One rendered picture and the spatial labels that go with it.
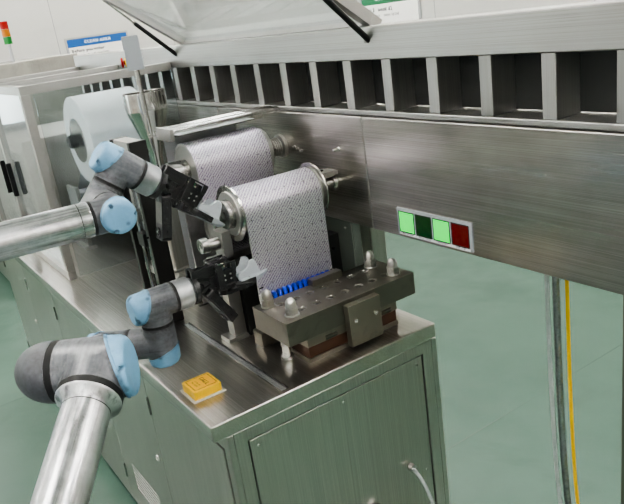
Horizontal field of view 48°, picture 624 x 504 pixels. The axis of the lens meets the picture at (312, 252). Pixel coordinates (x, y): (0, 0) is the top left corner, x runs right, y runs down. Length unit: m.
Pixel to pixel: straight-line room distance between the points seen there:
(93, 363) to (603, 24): 1.04
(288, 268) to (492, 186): 0.61
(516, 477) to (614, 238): 1.57
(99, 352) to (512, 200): 0.86
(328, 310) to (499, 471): 1.32
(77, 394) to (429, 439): 1.06
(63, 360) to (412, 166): 0.89
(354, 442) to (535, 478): 1.12
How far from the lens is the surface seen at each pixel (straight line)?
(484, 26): 1.47
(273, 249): 1.80
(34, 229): 1.48
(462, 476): 2.79
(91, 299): 2.45
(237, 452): 1.61
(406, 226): 1.74
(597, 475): 2.83
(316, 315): 1.67
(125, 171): 1.63
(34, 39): 7.27
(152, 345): 1.69
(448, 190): 1.61
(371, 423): 1.82
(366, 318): 1.74
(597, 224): 1.38
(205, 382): 1.68
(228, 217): 1.76
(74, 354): 1.31
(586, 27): 1.33
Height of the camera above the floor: 1.71
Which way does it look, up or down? 19 degrees down
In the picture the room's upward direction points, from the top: 8 degrees counter-clockwise
